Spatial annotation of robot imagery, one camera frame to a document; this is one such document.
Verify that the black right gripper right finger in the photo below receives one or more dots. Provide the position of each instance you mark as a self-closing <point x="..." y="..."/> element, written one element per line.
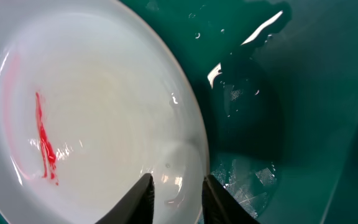
<point x="219" y="207"/>

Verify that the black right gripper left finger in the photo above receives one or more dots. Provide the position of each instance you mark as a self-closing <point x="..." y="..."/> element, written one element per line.
<point x="136" y="207"/>

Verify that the light blue plate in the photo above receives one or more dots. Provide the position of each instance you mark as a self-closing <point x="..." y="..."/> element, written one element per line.
<point x="91" y="99"/>

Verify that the teal plastic tray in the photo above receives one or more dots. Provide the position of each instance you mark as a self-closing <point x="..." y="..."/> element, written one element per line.
<point x="276" y="83"/>

